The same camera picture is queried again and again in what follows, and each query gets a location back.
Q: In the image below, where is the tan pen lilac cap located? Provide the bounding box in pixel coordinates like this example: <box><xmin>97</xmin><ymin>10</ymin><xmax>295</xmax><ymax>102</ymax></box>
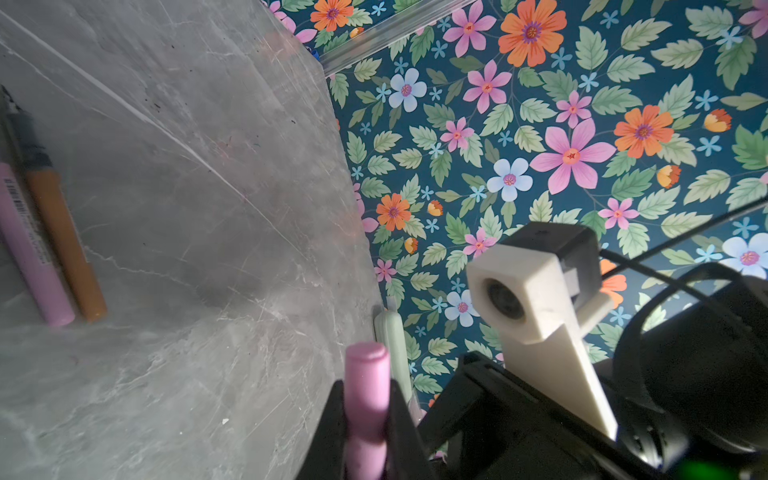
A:
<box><xmin>374</xmin><ymin>297</ymin><xmax>423</xmax><ymax>425</ymax></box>

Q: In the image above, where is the pink pen green cap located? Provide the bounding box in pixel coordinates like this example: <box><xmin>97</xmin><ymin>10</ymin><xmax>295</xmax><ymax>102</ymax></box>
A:
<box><xmin>1</xmin><ymin>162</ymin><xmax>76</xmax><ymax>327</ymax></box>

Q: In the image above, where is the orange pen brown cap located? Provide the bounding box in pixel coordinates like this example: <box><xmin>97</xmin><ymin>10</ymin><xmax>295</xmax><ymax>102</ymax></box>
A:
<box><xmin>1</xmin><ymin>88</ymin><xmax>108</xmax><ymax>322</ymax></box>

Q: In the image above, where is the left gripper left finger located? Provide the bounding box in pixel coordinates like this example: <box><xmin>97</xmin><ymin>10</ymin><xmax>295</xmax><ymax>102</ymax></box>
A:
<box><xmin>295</xmin><ymin>380</ymin><xmax>347</xmax><ymax>480</ymax></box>

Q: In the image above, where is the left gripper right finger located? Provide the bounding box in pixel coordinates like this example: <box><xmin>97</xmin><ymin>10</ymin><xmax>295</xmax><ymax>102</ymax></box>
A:
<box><xmin>386</xmin><ymin>380</ymin><xmax>435</xmax><ymax>480</ymax></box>

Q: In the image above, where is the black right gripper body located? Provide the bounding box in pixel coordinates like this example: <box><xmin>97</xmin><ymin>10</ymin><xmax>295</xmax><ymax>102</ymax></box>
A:
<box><xmin>418</xmin><ymin>352</ymin><xmax>668</xmax><ymax>479</ymax></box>

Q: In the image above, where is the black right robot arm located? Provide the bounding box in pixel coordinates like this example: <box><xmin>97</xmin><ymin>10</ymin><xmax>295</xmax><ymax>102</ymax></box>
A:
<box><xmin>418</xmin><ymin>263</ymin><xmax>767</xmax><ymax>479</ymax></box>

